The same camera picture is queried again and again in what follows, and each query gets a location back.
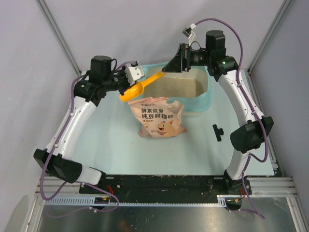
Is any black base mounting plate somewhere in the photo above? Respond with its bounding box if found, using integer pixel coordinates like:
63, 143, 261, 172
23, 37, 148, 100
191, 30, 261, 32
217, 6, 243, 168
79, 173, 252, 201

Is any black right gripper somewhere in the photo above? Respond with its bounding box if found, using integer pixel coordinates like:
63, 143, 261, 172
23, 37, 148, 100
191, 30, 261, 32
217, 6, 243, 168
162, 43, 212, 73

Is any yellow plastic litter scoop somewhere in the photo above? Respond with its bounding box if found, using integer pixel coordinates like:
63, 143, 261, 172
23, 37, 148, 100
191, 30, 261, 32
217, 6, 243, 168
119, 72, 167, 102

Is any beige cat litter in box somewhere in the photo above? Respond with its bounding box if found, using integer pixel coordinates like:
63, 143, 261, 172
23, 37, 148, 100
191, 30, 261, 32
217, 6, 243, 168
143, 77, 205, 98

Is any left aluminium corner post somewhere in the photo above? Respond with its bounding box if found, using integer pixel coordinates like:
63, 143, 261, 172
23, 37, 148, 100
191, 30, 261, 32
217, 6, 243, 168
35, 0, 81, 75

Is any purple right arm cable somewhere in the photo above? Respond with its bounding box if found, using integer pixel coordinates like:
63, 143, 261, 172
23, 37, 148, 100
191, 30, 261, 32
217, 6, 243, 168
194, 17, 270, 162

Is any teal and beige litter box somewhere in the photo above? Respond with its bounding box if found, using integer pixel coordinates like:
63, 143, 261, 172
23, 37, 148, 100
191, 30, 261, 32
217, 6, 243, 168
138, 66, 212, 116

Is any white slotted cable duct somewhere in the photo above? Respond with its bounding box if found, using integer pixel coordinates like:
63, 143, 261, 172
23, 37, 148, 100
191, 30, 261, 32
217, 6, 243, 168
45, 196, 226, 207

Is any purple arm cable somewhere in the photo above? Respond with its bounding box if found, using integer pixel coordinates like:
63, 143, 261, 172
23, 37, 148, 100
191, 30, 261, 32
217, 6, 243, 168
40, 60, 136, 201
194, 17, 270, 162

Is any aluminium frame rail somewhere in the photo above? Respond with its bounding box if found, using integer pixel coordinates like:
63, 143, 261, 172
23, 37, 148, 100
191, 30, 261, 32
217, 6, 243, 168
35, 176, 297, 198

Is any aluminium corner post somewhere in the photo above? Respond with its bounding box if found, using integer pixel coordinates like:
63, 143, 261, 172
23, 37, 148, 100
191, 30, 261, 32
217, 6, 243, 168
246, 0, 294, 73
35, 0, 81, 75

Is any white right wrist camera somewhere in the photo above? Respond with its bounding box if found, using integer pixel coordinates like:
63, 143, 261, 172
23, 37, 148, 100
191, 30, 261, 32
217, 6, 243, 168
183, 24, 196, 41

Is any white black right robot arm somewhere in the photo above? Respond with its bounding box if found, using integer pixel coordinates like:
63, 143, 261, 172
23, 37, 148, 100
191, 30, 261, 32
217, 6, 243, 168
162, 28, 274, 194

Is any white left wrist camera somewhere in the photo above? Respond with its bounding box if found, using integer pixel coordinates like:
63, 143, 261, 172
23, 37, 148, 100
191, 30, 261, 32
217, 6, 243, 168
125, 61, 145, 86

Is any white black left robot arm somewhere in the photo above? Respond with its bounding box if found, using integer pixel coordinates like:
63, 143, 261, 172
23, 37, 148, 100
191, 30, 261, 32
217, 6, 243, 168
33, 56, 136, 193

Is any black t-shaped plastic part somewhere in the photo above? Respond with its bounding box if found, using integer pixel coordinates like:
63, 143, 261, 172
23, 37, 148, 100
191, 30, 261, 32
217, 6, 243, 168
212, 124, 224, 142

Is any right aluminium corner post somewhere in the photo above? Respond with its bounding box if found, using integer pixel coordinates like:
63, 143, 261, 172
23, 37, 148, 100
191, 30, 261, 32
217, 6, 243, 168
246, 0, 294, 73

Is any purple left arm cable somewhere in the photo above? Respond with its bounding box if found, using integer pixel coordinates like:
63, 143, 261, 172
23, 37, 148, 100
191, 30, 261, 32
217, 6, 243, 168
40, 60, 136, 201

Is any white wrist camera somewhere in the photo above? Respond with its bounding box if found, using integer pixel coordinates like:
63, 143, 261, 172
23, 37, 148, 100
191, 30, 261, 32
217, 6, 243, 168
183, 24, 196, 41
125, 61, 145, 86

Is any pink cat litter bag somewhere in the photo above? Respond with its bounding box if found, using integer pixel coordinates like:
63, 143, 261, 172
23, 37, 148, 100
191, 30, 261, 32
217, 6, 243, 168
128, 97, 187, 138

